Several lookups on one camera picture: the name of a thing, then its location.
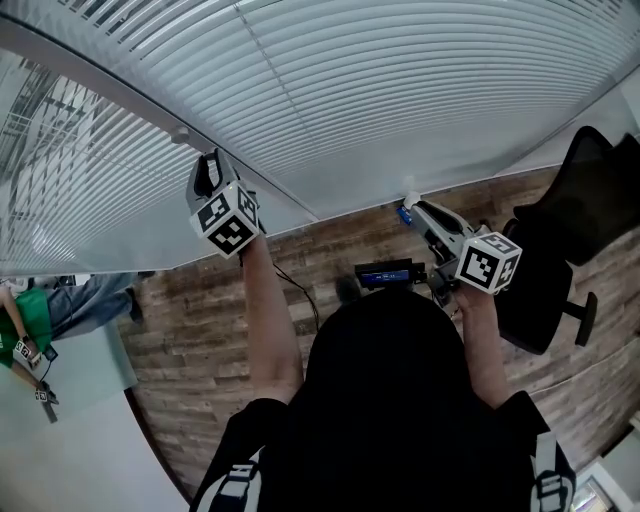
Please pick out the black mesh office chair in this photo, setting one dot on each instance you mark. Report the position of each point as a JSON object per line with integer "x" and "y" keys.
{"x": 550, "y": 280}

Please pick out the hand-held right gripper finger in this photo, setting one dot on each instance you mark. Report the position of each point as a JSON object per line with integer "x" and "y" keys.
{"x": 445, "y": 220}
{"x": 424, "y": 222}

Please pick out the person's right forearm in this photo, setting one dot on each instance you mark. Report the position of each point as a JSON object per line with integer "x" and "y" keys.
{"x": 485, "y": 355}

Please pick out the person's left forearm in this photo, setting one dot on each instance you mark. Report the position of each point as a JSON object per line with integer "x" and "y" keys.
{"x": 272, "y": 330}

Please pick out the grey round door knob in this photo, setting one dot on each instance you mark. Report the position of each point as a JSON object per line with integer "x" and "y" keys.
{"x": 180, "y": 135}

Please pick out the person's black clothing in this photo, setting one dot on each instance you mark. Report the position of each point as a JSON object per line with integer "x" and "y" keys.
{"x": 390, "y": 410}

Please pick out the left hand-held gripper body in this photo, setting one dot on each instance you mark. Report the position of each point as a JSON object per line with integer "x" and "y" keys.
{"x": 225, "y": 225}

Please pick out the blue chest-mounted device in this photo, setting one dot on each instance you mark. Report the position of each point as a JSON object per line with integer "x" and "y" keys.
{"x": 387, "y": 275}

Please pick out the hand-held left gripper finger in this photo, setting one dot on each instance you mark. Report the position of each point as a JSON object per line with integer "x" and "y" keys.
{"x": 226, "y": 172}
{"x": 192, "y": 180}

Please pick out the small blue floor object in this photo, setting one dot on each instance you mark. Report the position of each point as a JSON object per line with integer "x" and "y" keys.
{"x": 404, "y": 215}

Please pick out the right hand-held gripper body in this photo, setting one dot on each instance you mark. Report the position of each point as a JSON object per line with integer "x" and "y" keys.
{"x": 487, "y": 262}

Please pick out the person's dark left shoe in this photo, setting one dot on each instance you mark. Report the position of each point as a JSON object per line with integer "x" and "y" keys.
{"x": 347, "y": 290}

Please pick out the white slatted window blinds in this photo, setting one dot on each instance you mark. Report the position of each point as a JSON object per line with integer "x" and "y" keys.
{"x": 100, "y": 175}
{"x": 400, "y": 75}

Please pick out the grey window frame post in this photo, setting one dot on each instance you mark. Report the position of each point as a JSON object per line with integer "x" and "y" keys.
{"x": 125, "y": 95}

